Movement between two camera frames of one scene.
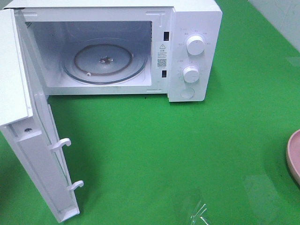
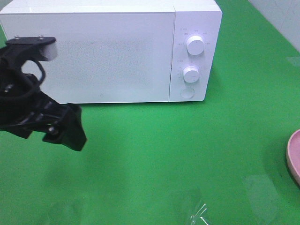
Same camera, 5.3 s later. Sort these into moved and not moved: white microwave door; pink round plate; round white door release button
Moved: white microwave door
Not moved: pink round plate; round white door release button
